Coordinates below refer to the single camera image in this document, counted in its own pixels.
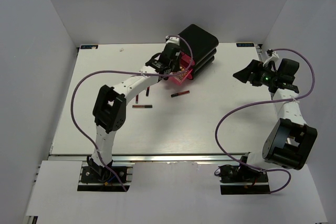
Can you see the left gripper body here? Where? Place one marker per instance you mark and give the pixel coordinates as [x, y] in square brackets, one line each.
[174, 65]

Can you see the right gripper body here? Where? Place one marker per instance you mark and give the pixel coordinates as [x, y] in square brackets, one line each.
[263, 76]

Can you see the clear eyeshadow palette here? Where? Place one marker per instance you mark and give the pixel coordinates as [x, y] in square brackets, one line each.
[182, 76]

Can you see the black pink drawer organizer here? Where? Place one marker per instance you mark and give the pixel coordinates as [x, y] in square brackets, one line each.
[197, 51]

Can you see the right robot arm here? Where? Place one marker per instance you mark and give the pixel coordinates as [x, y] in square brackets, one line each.
[291, 140]

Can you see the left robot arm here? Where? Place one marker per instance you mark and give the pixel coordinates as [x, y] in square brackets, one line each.
[110, 107]

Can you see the right blue corner label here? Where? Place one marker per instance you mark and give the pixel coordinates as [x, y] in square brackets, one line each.
[245, 44]

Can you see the blue corner label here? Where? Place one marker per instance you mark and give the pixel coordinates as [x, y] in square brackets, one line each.
[84, 47]
[245, 44]

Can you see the red lip gloss tube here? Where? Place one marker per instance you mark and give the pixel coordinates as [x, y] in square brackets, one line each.
[180, 93]

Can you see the red lip gloss upright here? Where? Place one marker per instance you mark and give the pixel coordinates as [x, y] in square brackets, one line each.
[147, 91]

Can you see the dark lip gloss vertical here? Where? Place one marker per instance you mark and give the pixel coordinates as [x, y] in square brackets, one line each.
[137, 99]

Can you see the horizontal lip gloss tube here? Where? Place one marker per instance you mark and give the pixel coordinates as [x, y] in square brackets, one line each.
[142, 106]

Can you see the left blue corner label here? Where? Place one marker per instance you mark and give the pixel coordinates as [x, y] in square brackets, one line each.
[84, 47]

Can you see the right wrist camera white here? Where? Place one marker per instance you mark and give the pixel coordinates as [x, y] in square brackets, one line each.
[272, 56]

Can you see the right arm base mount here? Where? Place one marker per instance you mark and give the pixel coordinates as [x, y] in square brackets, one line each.
[241, 180]

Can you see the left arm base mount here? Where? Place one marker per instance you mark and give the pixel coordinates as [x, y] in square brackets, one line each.
[96, 178]

